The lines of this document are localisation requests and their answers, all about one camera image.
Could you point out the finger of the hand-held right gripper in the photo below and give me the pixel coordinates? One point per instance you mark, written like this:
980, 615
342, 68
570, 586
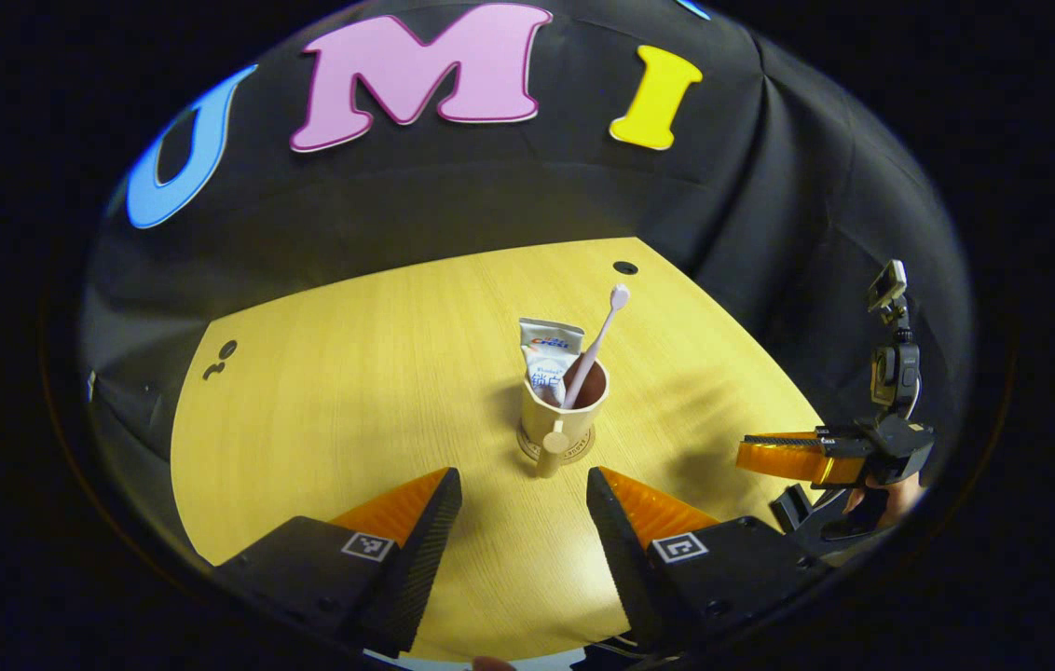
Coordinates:
788, 459

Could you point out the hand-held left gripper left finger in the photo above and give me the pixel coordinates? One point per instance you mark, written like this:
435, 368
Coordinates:
425, 559

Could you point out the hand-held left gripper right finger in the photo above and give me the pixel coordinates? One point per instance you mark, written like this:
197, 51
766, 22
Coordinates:
616, 559

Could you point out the round cork coaster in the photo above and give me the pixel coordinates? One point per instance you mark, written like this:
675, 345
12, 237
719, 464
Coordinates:
579, 454

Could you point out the beige cup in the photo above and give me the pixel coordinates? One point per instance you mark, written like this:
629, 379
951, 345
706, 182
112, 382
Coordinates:
583, 424

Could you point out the pale pink toothbrush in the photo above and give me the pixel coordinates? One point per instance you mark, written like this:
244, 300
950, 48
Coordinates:
597, 340

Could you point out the white toothpaste tube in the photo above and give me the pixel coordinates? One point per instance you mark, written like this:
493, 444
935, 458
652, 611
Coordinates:
546, 349

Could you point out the wooden desktop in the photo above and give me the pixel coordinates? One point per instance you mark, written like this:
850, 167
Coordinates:
350, 391

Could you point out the white clip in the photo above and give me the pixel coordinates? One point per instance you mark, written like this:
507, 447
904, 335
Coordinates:
92, 387

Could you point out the black backdrop cloth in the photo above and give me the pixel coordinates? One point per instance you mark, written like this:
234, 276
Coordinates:
490, 186

